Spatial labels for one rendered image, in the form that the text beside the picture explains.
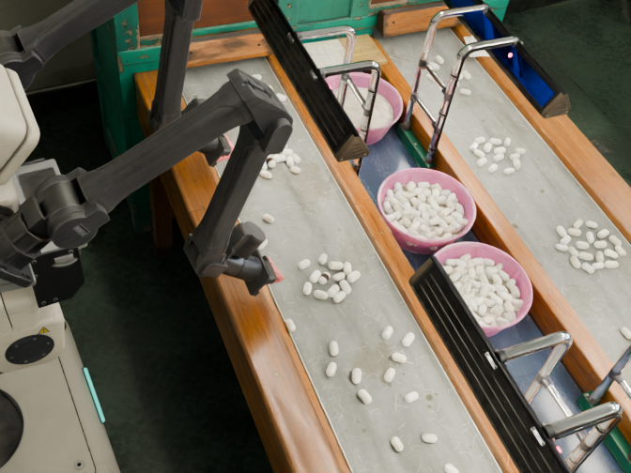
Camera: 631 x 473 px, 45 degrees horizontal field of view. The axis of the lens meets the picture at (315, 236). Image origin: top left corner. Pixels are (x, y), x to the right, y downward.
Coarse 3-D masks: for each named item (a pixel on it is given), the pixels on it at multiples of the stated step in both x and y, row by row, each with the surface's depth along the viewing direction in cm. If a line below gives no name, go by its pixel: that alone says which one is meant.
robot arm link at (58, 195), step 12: (48, 192) 126; (60, 192) 126; (72, 192) 126; (24, 204) 126; (36, 204) 125; (48, 204) 125; (60, 204) 124; (72, 204) 125; (24, 216) 125; (36, 216) 124; (48, 216) 124; (36, 228) 124
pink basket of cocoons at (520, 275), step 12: (444, 252) 195; (456, 252) 197; (468, 252) 198; (480, 252) 198; (492, 252) 197; (504, 252) 195; (516, 264) 194; (516, 276) 194; (528, 288) 190; (528, 300) 188
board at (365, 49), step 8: (344, 40) 246; (360, 40) 247; (368, 40) 248; (344, 48) 244; (360, 48) 245; (368, 48) 245; (376, 48) 246; (360, 56) 242; (368, 56) 242; (376, 56) 243; (384, 56) 243
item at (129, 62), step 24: (504, 0) 264; (312, 24) 240; (336, 24) 244; (360, 24) 247; (96, 48) 273; (144, 48) 223; (96, 72) 285; (120, 72) 226; (120, 96) 234; (120, 120) 250; (120, 144) 277; (144, 192) 271; (144, 216) 280
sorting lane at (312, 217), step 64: (256, 64) 240; (256, 192) 204; (320, 192) 206; (320, 320) 179; (384, 320) 181; (320, 384) 168; (384, 384) 170; (448, 384) 172; (384, 448) 160; (448, 448) 162
